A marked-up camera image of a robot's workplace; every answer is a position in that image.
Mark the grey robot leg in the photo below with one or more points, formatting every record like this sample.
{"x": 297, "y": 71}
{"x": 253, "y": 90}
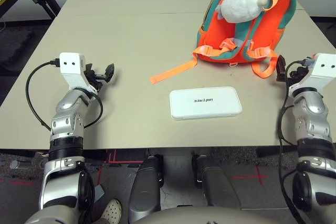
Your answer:
{"x": 145, "y": 187}
{"x": 218, "y": 184}

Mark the white perforated shoe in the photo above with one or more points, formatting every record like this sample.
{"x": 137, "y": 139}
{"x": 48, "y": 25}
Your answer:
{"x": 113, "y": 211}

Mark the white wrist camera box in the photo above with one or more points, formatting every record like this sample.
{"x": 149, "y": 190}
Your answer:
{"x": 71, "y": 64}
{"x": 324, "y": 66}

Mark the small grey square plate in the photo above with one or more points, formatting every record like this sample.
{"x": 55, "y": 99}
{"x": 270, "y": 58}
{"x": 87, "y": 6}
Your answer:
{"x": 98, "y": 193}

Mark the grey white plush toy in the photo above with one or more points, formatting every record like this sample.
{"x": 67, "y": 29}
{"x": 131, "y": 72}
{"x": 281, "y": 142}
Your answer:
{"x": 241, "y": 6}

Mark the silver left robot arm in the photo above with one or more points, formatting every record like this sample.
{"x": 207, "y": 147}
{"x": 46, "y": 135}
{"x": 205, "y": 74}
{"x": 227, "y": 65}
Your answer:
{"x": 65, "y": 127}

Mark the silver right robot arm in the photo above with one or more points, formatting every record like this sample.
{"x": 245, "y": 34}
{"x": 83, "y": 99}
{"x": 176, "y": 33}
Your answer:
{"x": 312, "y": 119}

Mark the grey robot torso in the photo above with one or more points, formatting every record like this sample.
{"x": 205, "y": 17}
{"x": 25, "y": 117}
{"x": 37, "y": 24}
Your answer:
{"x": 210, "y": 217}

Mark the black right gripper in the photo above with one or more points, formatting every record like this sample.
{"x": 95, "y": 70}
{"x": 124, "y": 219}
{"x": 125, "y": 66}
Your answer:
{"x": 295, "y": 74}

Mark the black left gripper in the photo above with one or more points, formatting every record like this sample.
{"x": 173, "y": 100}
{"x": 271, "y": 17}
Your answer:
{"x": 95, "y": 77}

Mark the dark foam floor mat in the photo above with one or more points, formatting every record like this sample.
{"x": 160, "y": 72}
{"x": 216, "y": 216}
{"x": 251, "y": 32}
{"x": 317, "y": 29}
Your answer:
{"x": 15, "y": 48}

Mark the white rectangular Unitree box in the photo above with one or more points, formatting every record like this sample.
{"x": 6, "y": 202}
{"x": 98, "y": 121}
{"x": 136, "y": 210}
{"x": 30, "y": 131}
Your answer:
{"x": 204, "y": 103}

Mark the black table frame bar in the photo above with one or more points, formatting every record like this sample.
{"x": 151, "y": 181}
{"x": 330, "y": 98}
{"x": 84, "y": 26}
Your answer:
{"x": 23, "y": 153}

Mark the grey metal cylinder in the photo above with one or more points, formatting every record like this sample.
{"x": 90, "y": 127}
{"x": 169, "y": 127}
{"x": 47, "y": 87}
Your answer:
{"x": 17, "y": 165}

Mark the grey robot left leg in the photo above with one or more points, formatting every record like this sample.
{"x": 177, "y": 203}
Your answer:
{"x": 145, "y": 187}

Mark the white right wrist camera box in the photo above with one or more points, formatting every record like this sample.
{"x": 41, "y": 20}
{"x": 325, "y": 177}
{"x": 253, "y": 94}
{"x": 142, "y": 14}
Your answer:
{"x": 324, "y": 66}

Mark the grey robot right leg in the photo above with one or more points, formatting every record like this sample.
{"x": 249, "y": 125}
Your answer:
{"x": 218, "y": 184}

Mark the orange teal backpack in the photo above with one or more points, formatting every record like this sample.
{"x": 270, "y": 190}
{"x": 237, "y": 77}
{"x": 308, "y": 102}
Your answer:
{"x": 212, "y": 35}

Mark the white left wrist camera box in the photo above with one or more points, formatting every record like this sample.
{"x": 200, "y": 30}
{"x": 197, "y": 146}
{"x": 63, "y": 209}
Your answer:
{"x": 71, "y": 64}

